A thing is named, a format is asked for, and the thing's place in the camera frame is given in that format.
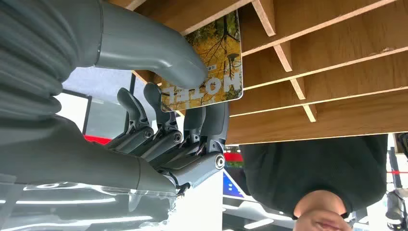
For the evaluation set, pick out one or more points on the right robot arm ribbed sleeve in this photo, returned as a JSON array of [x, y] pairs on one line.
[[32, 47]]

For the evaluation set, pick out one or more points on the black stanchion post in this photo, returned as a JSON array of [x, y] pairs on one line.
[[394, 165]]

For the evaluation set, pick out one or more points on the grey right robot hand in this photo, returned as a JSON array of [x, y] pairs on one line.
[[79, 159]]

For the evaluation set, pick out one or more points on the red banner strip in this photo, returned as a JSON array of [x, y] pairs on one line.
[[232, 157]]

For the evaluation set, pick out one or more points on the blue display screen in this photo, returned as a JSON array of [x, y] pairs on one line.
[[230, 188]]

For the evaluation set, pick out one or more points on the person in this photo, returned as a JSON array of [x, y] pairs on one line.
[[312, 169]]

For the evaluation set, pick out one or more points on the red barrier belt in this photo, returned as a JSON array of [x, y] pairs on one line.
[[400, 172]]

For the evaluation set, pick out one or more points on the wooden slotted card rack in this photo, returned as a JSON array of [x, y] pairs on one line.
[[334, 105]]

